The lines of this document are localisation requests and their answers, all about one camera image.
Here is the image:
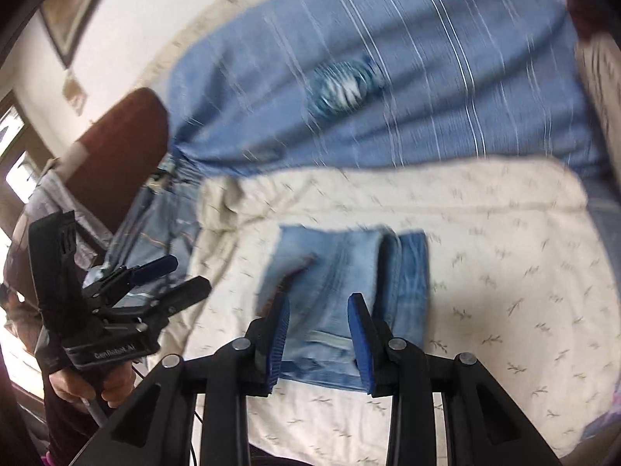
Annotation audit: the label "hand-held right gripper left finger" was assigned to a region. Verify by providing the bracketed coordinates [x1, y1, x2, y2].
[99, 294, 292, 466]

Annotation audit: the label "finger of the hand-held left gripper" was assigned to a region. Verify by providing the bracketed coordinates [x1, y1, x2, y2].
[127, 254, 179, 285]
[159, 276, 212, 313]

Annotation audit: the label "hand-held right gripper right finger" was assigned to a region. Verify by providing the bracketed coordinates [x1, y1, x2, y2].
[347, 292, 559, 466]

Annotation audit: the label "blue denim pants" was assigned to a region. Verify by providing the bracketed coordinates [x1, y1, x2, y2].
[257, 224, 432, 393]

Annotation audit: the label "person's left hand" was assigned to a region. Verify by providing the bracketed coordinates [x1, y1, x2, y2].
[50, 363, 137, 409]

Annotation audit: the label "brown headboard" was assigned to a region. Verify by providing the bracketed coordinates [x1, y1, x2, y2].
[65, 87, 170, 235]

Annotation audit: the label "cream leaf-print bed sheet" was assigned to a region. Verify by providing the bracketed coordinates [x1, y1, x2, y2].
[160, 158, 613, 466]

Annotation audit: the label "window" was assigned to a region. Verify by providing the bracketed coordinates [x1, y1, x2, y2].
[0, 92, 45, 205]

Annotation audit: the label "striped cream pillow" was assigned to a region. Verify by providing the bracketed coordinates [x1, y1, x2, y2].
[575, 34, 621, 176]

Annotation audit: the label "dark red cloth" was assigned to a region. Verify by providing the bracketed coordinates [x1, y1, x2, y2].
[565, 0, 613, 40]

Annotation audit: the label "framed wall picture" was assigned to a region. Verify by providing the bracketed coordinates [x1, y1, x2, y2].
[39, 0, 129, 70]

